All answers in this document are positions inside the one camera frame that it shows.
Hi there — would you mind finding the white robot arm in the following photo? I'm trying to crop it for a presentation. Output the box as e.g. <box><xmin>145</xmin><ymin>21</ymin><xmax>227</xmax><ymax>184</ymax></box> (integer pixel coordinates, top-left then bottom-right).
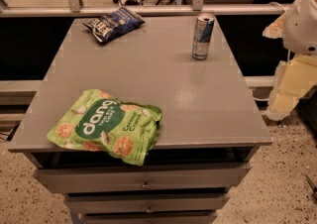
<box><xmin>263</xmin><ymin>0</ymin><xmax>317</xmax><ymax>121</ymax></box>

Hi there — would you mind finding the redbull can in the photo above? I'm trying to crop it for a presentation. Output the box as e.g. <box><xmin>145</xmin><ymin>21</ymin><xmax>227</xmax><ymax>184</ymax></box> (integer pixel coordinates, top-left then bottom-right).
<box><xmin>192</xmin><ymin>13</ymin><xmax>215</xmax><ymax>60</ymax></box>

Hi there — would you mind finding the grey drawer cabinet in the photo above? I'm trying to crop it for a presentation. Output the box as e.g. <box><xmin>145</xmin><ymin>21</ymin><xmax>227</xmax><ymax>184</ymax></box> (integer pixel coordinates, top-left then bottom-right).
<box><xmin>10</xmin><ymin>17</ymin><xmax>270</xmax><ymax>224</ymax></box>

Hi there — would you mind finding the top grey drawer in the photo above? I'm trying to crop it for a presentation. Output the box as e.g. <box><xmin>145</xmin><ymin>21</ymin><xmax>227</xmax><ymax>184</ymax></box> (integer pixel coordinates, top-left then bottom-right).
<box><xmin>34</xmin><ymin>163</ymin><xmax>251</xmax><ymax>193</ymax></box>

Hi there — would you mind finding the grey drawer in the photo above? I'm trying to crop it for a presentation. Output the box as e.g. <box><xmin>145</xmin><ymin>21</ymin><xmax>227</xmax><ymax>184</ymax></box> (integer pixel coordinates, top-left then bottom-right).
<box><xmin>34</xmin><ymin>163</ymin><xmax>251</xmax><ymax>193</ymax></box>
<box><xmin>65</xmin><ymin>193</ymin><xmax>229</xmax><ymax>214</ymax></box>
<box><xmin>83</xmin><ymin>211</ymin><xmax>217</xmax><ymax>224</ymax></box>

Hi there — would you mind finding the middle grey drawer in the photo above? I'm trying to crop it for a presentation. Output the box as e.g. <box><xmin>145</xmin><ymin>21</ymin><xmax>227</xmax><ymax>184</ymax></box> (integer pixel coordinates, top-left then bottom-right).
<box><xmin>65</xmin><ymin>193</ymin><xmax>229</xmax><ymax>214</ymax></box>

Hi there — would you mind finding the bottom grey drawer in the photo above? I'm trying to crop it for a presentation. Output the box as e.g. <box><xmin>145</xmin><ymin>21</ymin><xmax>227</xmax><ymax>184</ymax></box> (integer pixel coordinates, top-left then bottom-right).
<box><xmin>83</xmin><ymin>211</ymin><xmax>217</xmax><ymax>224</ymax></box>

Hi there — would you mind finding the dark blue chips bag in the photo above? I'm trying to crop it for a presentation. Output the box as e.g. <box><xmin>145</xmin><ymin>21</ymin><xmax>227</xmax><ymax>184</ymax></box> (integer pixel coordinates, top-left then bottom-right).
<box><xmin>84</xmin><ymin>7</ymin><xmax>145</xmax><ymax>43</ymax></box>

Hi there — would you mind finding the green dang chips bag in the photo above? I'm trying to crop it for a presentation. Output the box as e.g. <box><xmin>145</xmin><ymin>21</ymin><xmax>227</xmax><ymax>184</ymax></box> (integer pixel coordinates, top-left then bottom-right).
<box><xmin>47</xmin><ymin>89</ymin><xmax>162</xmax><ymax>167</ymax></box>

